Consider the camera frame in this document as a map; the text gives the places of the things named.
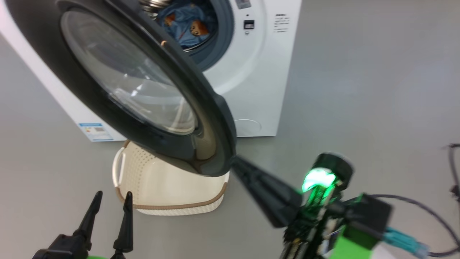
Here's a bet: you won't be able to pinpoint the white front-load washing machine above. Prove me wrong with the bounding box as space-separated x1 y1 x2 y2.
0 0 302 142

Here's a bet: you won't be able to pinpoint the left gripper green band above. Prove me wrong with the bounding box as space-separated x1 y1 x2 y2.
72 191 134 259

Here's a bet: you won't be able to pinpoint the grey rubber door gasket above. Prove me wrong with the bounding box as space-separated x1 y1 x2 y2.
194 0 235 72

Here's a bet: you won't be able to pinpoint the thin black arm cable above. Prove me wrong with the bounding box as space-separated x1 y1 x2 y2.
441 143 460 202

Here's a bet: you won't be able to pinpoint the black round glass washer door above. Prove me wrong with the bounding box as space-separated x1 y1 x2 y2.
5 0 238 177

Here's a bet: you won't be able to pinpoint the black cable with teal plug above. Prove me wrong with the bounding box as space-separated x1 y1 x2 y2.
368 194 460 258

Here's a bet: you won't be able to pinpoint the round white filter cover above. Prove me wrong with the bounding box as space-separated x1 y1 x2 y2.
234 119 262 137

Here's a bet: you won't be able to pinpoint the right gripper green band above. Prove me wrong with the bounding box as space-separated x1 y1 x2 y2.
232 153 380 259

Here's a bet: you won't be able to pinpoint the cream perforated laundry basket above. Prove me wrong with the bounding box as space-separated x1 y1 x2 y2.
112 140 230 216

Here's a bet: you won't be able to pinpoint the perforated steel washer drum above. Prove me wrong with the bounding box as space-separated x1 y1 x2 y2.
138 0 169 15

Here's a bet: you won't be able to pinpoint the blue white energy label sticker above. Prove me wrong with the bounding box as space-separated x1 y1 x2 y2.
78 122 115 141

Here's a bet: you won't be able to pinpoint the blue cartoon print clothes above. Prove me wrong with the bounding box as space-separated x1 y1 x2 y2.
156 3 218 49

